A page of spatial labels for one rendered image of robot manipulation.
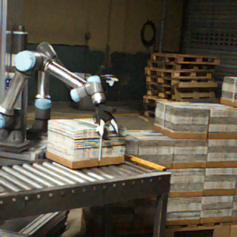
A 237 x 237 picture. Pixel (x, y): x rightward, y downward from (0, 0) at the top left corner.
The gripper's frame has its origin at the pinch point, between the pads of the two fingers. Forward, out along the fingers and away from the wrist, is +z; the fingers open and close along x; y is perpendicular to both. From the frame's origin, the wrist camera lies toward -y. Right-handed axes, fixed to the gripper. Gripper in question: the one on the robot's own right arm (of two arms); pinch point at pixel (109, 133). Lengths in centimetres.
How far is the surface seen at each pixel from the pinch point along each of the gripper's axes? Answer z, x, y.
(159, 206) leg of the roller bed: 45, -25, 4
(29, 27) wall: -418, -332, 584
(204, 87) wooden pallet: -222, -613, 435
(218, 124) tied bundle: -12, -130, 32
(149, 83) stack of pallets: -258, -529, 499
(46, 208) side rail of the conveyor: 36, 52, -2
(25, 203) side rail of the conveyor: 33, 63, -5
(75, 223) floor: 30, -57, 147
